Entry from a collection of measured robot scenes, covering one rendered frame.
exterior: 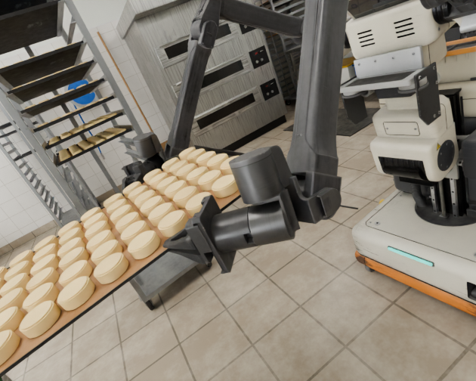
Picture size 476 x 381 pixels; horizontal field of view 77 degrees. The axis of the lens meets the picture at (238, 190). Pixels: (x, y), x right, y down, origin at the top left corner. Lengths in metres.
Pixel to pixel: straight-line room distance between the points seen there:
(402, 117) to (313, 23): 0.71
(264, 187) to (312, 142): 0.11
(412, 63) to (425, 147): 0.26
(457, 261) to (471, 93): 0.59
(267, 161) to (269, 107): 4.05
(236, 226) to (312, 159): 0.14
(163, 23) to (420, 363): 3.72
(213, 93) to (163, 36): 0.85
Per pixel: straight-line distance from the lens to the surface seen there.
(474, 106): 1.36
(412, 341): 1.48
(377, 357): 1.44
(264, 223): 0.39
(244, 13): 1.02
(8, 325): 0.59
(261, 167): 0.37
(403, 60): 1.07
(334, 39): 0.50
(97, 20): 4.88
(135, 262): 0.51
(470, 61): 1.37
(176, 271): 2.02
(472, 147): 1.24
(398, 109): 1.19
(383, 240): 1.48
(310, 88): 0.46
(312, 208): 0.41
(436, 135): 1.15
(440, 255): 1.38
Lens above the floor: 1.22
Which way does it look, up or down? 24 degrees down
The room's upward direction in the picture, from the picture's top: 23 degrees counter-clockwise
